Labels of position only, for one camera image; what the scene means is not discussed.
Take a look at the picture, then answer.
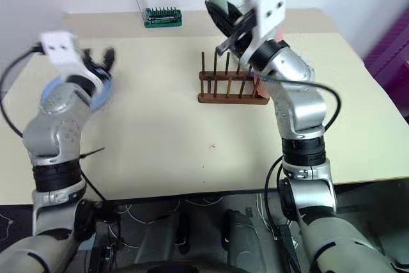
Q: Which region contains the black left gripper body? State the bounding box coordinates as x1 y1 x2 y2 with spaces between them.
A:
85 63 113 79

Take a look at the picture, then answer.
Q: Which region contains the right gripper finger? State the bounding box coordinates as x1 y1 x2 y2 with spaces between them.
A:
227 1 243 25
204 0 236 36

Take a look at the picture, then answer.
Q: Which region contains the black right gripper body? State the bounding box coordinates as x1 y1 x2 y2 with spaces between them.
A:
216 10 257 60

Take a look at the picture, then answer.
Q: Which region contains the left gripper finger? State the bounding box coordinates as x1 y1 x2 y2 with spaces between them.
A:
82 48 97 70
100 47 116 72

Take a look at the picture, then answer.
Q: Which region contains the wooden dish rack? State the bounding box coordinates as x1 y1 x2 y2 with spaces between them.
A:
197 51 271 105

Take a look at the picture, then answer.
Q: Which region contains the blue plate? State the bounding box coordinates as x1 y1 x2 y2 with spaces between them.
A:
40 68 115 111

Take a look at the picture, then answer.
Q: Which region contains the pink plate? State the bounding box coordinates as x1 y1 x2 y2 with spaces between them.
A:
255 25 288 98

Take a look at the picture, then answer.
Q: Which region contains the green screwdriver bit box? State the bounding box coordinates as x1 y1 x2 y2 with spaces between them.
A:
130 0 184 29

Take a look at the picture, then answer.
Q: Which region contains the black zip tie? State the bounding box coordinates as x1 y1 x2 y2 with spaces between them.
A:
79 147 106 159

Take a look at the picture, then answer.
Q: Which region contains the purple object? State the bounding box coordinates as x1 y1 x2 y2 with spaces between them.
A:
363 9 409 127

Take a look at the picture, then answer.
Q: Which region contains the grey robot leg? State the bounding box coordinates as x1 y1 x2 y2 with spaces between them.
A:
134 210 181 266
222 209 268 269

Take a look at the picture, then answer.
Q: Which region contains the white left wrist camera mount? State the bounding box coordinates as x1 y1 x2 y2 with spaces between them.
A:
38 31 106 95

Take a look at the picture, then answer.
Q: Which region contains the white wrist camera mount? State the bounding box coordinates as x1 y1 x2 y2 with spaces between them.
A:
238 0 288 69
38 31 106 95

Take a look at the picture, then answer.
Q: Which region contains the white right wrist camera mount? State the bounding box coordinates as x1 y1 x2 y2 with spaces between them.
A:
238 0 288 69

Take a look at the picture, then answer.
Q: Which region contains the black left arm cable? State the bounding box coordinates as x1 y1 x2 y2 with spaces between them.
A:
0 42 45 138

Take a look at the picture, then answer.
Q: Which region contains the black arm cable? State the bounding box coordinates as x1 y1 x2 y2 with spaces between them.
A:
260 74 341 133
0 42 45 138

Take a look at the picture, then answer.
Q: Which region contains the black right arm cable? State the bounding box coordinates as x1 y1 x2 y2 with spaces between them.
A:
260 74 341 133

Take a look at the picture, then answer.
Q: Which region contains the thin black cable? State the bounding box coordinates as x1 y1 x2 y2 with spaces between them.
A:
263 156 303 273

